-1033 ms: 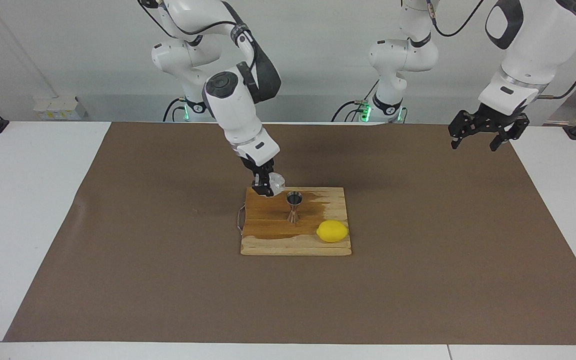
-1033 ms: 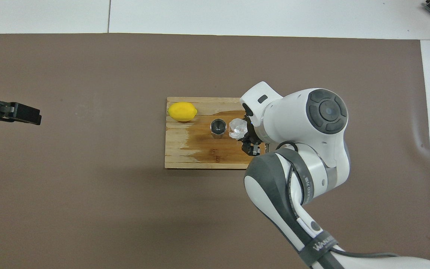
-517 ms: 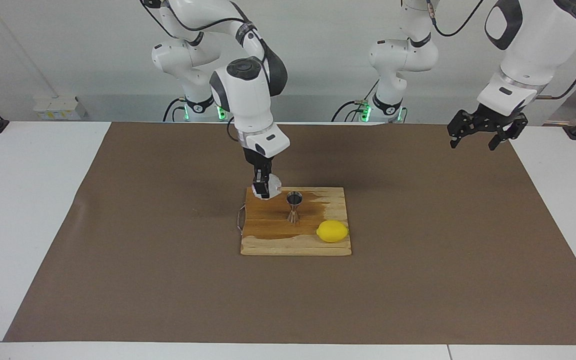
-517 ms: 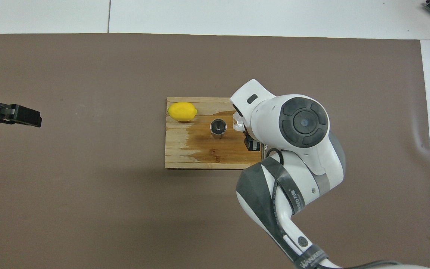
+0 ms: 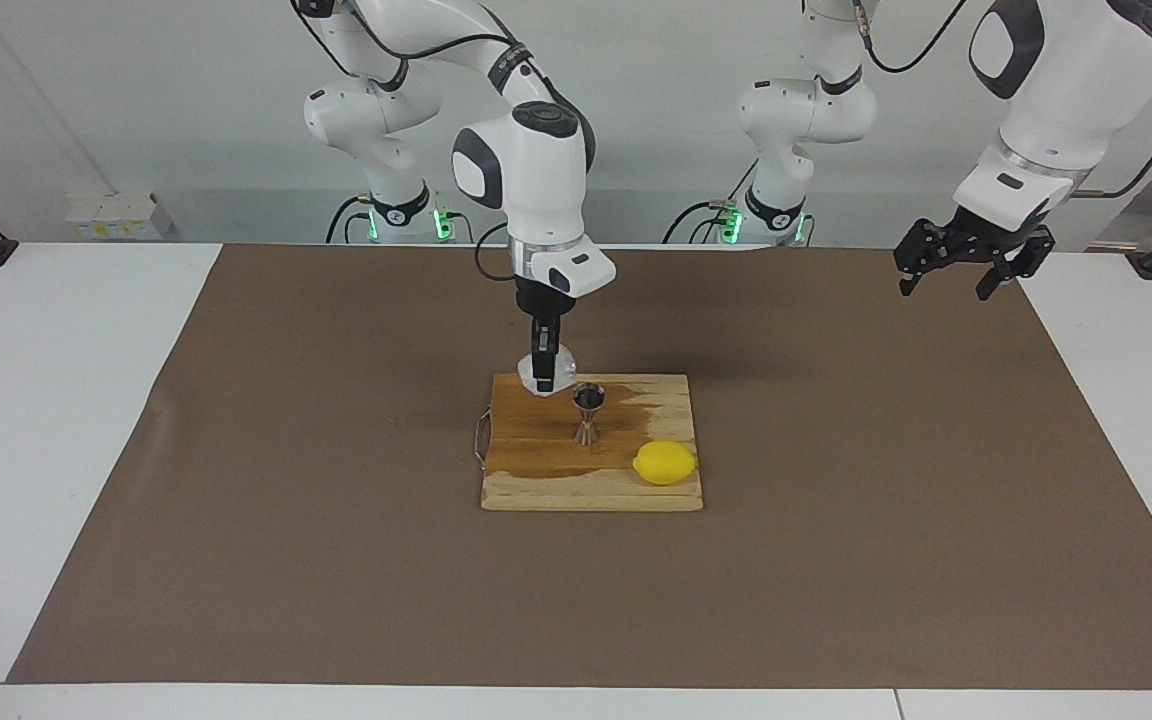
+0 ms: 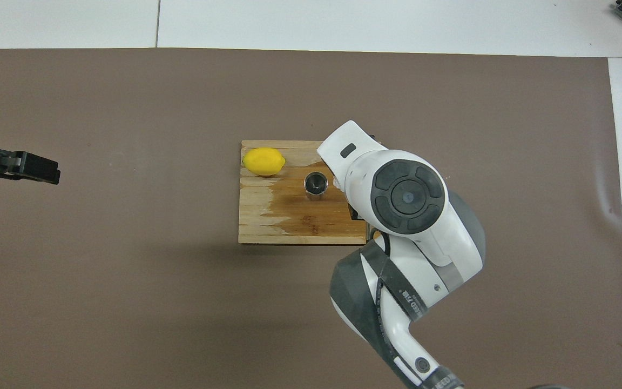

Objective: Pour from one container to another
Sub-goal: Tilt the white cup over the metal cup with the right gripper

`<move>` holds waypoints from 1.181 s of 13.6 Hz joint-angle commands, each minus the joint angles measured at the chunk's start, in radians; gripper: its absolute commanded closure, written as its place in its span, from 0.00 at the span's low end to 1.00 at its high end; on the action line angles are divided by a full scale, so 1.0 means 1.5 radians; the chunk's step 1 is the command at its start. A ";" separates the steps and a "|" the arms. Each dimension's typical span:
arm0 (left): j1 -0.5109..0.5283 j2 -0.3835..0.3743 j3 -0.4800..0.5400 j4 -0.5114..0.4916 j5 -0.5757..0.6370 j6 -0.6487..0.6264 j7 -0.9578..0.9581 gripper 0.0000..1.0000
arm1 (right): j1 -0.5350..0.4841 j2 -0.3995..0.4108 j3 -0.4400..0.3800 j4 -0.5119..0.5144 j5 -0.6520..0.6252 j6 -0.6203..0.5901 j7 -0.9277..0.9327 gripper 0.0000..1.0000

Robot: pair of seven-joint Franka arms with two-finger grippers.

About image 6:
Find steel double jigger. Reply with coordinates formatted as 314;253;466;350
304;171;329;202

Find wooden cutting board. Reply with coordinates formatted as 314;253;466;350
238;140;383;245

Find yellow lemon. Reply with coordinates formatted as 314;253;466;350
242;147;286;177

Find brown paper table mat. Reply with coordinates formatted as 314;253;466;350
0;48;622;389

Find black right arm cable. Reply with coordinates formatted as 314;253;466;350
370;230;393;257

